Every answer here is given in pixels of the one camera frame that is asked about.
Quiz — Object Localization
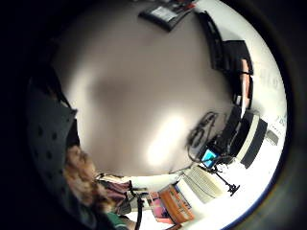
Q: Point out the the person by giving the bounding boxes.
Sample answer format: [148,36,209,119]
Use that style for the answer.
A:
[62,144,142,230]

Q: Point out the pink book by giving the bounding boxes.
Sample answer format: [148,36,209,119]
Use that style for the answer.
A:
[147,191,176,225]

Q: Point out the orange box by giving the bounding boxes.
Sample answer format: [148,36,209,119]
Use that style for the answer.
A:
[158,184,196,225]

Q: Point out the white keyboard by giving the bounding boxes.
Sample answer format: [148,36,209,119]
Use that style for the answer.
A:
[181,165,226,204]

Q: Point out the small device with blue screen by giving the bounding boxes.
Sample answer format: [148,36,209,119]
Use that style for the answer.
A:
[201,147,223,170]

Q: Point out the black box with white label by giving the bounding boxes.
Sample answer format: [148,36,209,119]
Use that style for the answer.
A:
[138,0,197,33]

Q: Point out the black mini tripod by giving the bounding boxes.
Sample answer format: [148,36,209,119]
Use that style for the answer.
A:
[204,159,242,196]

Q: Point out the black office chair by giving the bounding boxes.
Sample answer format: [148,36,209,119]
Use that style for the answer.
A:
[197,10,255,108]

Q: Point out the black and white striped case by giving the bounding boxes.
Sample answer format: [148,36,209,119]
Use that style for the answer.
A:
[223,104,269,170]

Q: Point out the black cable bundle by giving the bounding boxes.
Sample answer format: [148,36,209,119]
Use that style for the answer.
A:
[186,110,221,162]

